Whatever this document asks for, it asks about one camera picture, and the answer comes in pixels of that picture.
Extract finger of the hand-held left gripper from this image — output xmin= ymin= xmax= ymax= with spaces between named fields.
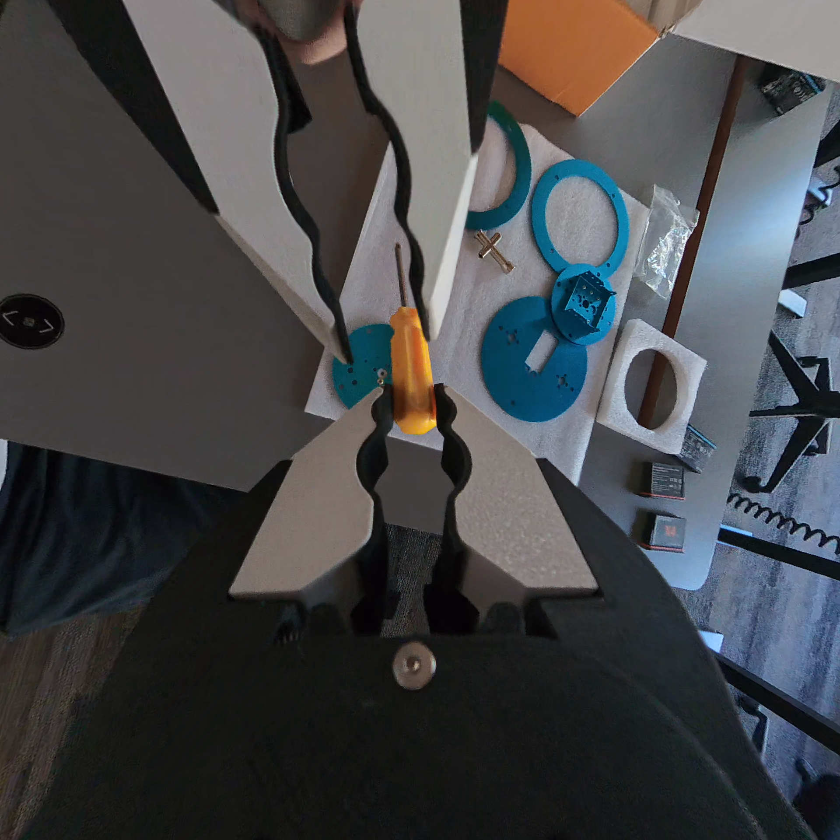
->
xmin=123 ymin=0 xmax=355 ymax=365
xmin=343 ymin=0 xmax=480 ymax=341

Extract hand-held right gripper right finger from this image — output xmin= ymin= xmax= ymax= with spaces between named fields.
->
xmin=425 ymin=385 xmax=601 ymax=636

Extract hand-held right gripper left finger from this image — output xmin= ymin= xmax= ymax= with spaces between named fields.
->
xmin=228 ymin=385 xmax=395 ymax=636

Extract small blue round plate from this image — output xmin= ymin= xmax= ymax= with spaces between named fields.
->
xmin=331 ymin=323 xmax=395 ymax=412

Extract yellow screwdriver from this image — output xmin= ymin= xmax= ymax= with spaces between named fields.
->
xmin=389 ymin=241 xmax=438 ymax=436

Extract person's left hand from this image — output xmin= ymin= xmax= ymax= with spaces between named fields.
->
xmin=292 ymin=23 xmax=362 ymax=65

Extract orange cardboard box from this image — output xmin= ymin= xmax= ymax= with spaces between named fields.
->
xmin=495 ymin=0 xmax=840 ymax=118

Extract white foam block with hole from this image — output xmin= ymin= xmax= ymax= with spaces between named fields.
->
xmin=596 ymin=318 xmax=708 ymax=454

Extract large blue plate with cutout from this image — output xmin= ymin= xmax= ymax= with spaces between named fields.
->
xmin=481 ymin=295 xmax=589 ymax=422

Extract metal cross wrench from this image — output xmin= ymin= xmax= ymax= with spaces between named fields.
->
xmin=474 ymin=230 xmax=516 ymax=273

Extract white foam sheet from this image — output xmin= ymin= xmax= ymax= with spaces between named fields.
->
xmin=303 ymin=121 xmax=647 ymax=487

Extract person's dark cloth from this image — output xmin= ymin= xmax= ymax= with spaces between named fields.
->
xmin=0 ymin=438 xmax=250 ymax=636

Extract clear plastic bag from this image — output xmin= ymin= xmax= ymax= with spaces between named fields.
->
xmin=633 ymin=184 xmax=700 ymax=299

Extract black office chair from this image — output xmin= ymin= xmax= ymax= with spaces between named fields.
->
xmin=742 ymin=315 xmax=840 ymax=496

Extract stack of black boxes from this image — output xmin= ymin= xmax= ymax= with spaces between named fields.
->
xmin=761 ymin=69 xmax=824 ymax=116

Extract dark teal ring plate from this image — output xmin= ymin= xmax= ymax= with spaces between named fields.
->
xmin=465 ymin=100 xmax=534 ymax=232

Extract blue ring plate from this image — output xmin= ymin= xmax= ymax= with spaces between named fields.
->
xmin=530 ymin=159 xmax=631 ymax=275

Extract blue disc with square bracket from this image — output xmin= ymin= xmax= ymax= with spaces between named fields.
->
xmin=550 ymin=262 xmax=619 ymax=345

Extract coiled black cable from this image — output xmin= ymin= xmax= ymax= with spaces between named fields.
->
xmin=725 ymin=492 xmax=840 ymax=559

